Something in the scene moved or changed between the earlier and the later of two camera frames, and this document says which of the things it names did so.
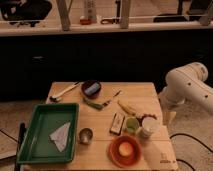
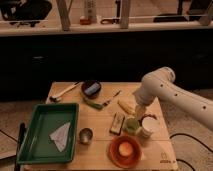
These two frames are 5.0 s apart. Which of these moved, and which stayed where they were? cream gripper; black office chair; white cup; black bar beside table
Moved: cream gripper
Stayed: white cup; black office chair; black bar beside table
